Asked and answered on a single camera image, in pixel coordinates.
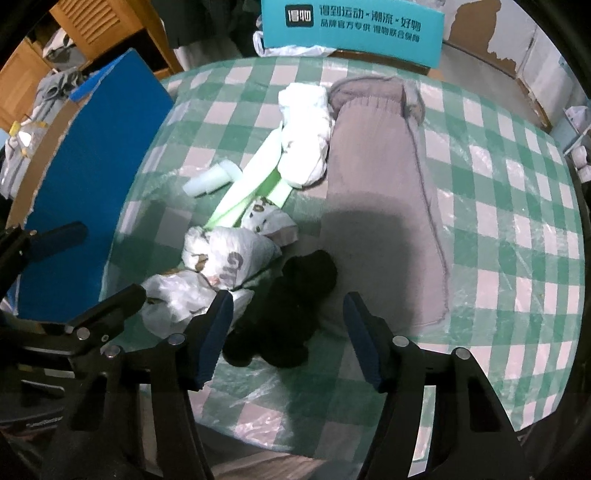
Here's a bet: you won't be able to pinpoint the blue board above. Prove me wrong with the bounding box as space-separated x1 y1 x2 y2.
9 48 175 319

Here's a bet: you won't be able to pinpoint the small printed white bundle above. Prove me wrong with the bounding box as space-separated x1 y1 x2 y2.
240 196 300 245

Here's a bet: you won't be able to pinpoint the white cloth bundle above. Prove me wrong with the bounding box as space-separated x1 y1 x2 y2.
278 83 334 188

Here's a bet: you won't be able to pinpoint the white sock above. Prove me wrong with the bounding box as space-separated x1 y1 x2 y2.
182 161 243 197

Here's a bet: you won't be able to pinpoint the printed white plastic bag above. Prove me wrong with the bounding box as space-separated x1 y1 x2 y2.
182 225 283 291

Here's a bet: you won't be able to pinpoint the white clothes pile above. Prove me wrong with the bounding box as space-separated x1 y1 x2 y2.
0 120 51 199

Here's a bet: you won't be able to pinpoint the grey knit pants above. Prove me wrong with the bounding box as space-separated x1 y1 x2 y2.
323 76 451 328

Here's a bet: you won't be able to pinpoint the thin white plastic bag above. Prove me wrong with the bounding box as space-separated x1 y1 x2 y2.
252 28 338 58

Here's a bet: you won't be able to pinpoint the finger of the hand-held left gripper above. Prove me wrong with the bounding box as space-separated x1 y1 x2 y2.
18 222 88 261
41 283 147 357

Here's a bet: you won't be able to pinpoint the wooden cabinet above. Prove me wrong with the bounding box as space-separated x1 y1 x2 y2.
0 0 185 134

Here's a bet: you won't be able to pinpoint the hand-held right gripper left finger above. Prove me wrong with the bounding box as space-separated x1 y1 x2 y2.
46 290 234 480

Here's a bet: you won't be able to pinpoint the green checked tablecloth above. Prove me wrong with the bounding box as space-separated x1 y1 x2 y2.
99 55 583 462

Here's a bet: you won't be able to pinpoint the black cloth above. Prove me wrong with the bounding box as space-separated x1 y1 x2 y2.
222 249 339 369

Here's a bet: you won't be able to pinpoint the dark jacket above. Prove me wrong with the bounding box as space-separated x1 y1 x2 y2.
166 0 264 49

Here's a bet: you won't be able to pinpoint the grey clothes pile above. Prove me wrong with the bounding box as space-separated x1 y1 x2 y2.
34 69 93 121

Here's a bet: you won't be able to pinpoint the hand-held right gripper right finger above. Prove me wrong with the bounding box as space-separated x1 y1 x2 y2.
342 292 532 480

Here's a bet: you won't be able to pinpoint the teal cardboard box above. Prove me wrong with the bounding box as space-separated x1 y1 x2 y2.
257 0 446 77

